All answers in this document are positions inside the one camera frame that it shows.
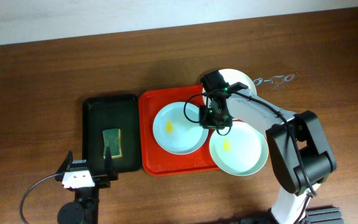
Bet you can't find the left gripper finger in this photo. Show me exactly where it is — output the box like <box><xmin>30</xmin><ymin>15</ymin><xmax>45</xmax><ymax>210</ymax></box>
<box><xmin>56</xmin><ymin>151</ymin><xmax>73</xmax><ymax>174</ymax></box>
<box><xmin>104</xmin><ymin>146</ymin><xmax>117</xmax><ymax>176</ymax></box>

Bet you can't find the green and yellow sponge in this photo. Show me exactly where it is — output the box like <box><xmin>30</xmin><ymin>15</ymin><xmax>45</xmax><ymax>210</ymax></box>
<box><xmin>103</xmin><ymin>128</ymin><xmax>122</xmax><ymax>159</ymax></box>

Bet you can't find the light blue plate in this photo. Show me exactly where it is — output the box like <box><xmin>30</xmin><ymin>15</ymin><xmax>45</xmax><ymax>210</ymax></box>
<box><xmin>152</xmin><ymin>101</ymin><xmax>209</xmax><ymax>155</ymax></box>

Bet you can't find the light green plate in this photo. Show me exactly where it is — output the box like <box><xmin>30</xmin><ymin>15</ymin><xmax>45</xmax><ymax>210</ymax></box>
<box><xmin>209</xmin><ymin>121</ymin><xmax>269</xmax><ymax>176</ymax></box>

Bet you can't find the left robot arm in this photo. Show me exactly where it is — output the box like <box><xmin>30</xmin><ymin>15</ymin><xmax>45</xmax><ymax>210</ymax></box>
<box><xmin>55</xmin><ymin>149</ymin><xmax>118</xmax><ymax>224</ymax></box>

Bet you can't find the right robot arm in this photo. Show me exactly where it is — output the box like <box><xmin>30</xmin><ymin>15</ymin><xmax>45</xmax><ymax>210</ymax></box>
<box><xmin>198</xmin><ymin>69</ymin><xmax>337</xmax><ymax>223</ymax></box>

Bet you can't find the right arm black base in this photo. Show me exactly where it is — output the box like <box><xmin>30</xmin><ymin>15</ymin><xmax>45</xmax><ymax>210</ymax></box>
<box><xmin>289</xmin><ymin>207</ymin><xmax>344</xmax><ymax>224</ymax></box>

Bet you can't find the red plastic tray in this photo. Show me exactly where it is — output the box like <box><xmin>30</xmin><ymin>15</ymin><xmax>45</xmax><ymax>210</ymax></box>
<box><xmin>139</xmin><ymin>85</ymin><xmax>219</xmax><ymax>176</ymax></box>

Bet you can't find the black plastic tray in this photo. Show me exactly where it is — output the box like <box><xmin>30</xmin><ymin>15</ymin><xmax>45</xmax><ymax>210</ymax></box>
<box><xmin>82</xmin><ymin>94</ymin><xmax>142</xmax><ymax>173</ymax></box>

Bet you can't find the yellow stain on green plate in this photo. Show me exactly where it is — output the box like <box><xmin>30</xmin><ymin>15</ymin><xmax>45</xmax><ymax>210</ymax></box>
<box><xmin>223</xmin><ymin>139</ymin><xmax>230</xmax><ymax>152</ymax></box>

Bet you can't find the white plate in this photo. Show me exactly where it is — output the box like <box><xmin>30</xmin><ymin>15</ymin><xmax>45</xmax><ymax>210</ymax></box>
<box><xmin>201</xmin><ymin>68</ymin><xmax>262</xmax><ymax>124</ymax></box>

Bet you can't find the yellow stain on blue plate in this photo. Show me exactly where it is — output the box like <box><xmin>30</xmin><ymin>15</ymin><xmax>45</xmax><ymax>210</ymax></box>
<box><xmin>165</xmin><ymin>120</ymin><xmax>174</xmax><ymax>133</ymax></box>

